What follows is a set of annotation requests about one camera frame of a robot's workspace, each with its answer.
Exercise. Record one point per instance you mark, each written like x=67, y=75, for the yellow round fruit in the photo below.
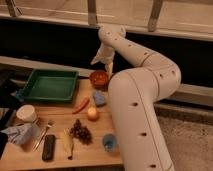
x=92, y=114

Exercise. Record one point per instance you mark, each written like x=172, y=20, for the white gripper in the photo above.
x=105, y=55

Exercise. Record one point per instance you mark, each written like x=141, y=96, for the dark grape bunch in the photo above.
x=80, y=132

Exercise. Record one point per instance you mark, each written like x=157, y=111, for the green plastic tray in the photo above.
x=52, y=86

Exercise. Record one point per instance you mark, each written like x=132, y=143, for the orange bowl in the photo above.
x=99, y=78

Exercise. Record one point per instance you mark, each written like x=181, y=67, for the blue sponge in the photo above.
x=99, y=98

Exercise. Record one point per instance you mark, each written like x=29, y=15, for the black rectangular remote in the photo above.
x=48, y=148

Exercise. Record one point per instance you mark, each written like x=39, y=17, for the metal fork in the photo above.
x=47, y=127

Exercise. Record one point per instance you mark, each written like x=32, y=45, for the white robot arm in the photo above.
x=132, y=94

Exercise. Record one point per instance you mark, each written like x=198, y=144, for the light blue cloth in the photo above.
x=21, y=134

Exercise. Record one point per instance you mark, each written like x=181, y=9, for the small blue cup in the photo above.
x=109, y=142

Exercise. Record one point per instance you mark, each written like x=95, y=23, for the white cup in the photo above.
x=27, y=113

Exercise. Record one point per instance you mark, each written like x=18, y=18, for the yellow corn cob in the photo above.
x=67, y=141

